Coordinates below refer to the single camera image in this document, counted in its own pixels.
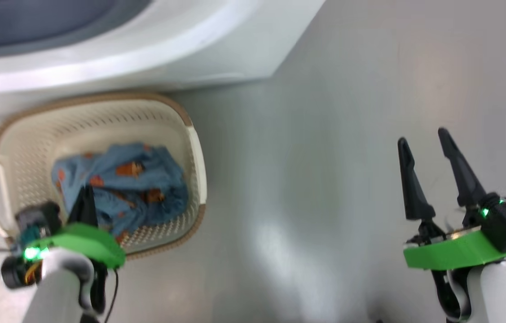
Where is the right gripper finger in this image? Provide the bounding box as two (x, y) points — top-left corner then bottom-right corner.
(397, 137), (436, 221)
(438, 127), (488, 209)

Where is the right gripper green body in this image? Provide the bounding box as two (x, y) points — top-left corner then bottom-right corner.
(403, 205), (506, 271)

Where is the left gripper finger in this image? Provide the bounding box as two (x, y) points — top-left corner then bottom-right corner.
(87, 188), (99, 228)
(68, 186), (88, 227)

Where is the blue cartoon print garment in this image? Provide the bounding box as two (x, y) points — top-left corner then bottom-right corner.
(51, 143), (189, 245)

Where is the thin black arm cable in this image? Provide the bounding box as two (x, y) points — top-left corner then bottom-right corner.
(102, 268), (119, 323)

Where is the white front-load washing machine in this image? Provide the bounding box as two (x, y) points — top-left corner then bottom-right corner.
(0, 0), (325, 122)

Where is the cream perforated laundry basket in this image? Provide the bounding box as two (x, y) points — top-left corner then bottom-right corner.
(0, 92), (207, 261)

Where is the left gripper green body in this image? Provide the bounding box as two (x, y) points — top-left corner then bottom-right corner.
(24, 223), (126, 270)

